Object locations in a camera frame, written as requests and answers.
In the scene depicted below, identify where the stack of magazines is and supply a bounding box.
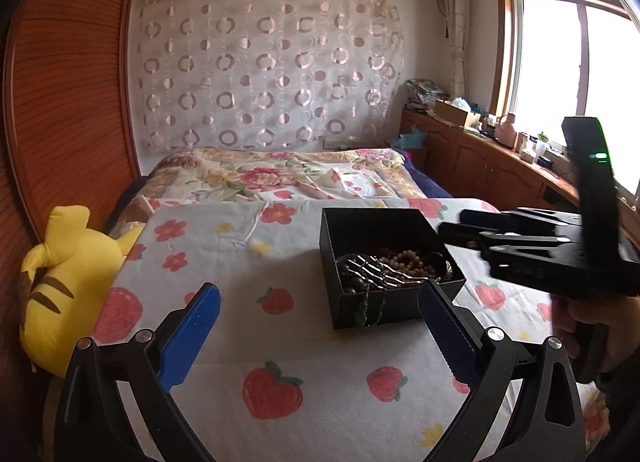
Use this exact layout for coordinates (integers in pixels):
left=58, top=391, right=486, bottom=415
left=405, top=78, right=448, bottom=113

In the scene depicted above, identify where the black jewelry box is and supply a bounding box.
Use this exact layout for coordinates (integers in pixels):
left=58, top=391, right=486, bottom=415
left=319, top=207, right=465, bottom=330

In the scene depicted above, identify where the blue plastic bag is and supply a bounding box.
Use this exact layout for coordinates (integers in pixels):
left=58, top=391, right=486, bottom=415
left=388, top=126, right=427, bottom=151

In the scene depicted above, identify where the beige window drape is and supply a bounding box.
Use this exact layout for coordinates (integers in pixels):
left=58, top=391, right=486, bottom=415
left=445, top=0, right=470, bottom=98

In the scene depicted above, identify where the floral rose quilt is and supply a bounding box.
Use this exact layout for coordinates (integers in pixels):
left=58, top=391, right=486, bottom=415
left=105, top=148, right=424, bottom=237

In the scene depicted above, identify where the wooden frame window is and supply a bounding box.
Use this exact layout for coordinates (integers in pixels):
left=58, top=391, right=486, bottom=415
left=494, top=0, right=639, bottom=205

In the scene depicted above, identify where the pink circle pattern curtain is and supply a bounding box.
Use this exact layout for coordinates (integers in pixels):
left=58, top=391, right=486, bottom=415
left=129, top=0, right=405, bottom=152

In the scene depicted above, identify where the yellow striped plush toy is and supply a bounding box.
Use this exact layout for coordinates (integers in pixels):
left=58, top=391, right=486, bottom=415
left=20, top=205, right=143, bottom=378

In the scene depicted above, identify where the long wooden sideboard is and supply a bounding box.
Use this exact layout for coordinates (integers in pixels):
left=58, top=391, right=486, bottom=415
left=400, top=110, right=578, bottom=211

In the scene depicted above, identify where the person's right hand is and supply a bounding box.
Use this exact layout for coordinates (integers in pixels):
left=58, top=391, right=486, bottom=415
left=551, top=296, right=639, bottom=372

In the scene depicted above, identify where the green bead bracelet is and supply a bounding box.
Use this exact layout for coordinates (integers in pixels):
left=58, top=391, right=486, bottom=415
left=374, top=248, right=454, bottom=283

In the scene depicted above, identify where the dark brown bead bracelet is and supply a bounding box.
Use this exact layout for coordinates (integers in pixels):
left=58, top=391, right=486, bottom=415
left=336, top=253, right=392, bottom=329

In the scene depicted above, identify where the strawberry flower print sheet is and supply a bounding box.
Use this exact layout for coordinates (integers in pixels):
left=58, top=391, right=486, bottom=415
left=92, top=196, right=609, bottom=462

